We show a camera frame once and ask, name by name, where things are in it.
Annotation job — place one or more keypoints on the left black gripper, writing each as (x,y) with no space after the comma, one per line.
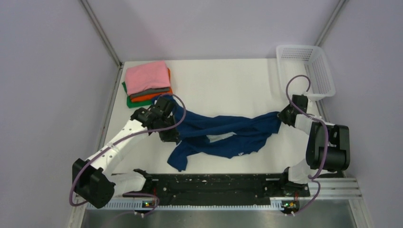
(172,136)

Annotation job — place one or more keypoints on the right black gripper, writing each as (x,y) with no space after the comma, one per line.
(281,115)

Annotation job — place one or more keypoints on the blue t shirt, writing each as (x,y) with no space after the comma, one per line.
(222,136)

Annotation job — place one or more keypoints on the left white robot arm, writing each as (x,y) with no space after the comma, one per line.
(93,179)

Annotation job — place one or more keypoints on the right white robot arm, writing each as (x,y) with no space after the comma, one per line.
(328,146)

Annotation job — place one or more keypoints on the orange folded t shirt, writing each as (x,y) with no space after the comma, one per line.
(148,96)

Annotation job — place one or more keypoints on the grey folded t shirt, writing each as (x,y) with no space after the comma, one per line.
(150,91)

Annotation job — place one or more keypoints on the pink folded t shirt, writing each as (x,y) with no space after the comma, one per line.
(151,75)

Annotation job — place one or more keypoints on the white plastic basket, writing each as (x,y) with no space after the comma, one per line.
(311,61)

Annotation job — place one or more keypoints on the left aluminium frame post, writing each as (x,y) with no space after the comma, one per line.
(100,32)

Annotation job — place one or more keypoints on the aluminium frame post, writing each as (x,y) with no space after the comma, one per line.
(100,32)
(341,4)

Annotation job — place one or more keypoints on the white cable duct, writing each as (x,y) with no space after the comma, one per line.
(146,204)

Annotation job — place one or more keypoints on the right aluminium frame post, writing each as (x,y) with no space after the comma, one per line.
(341,4)

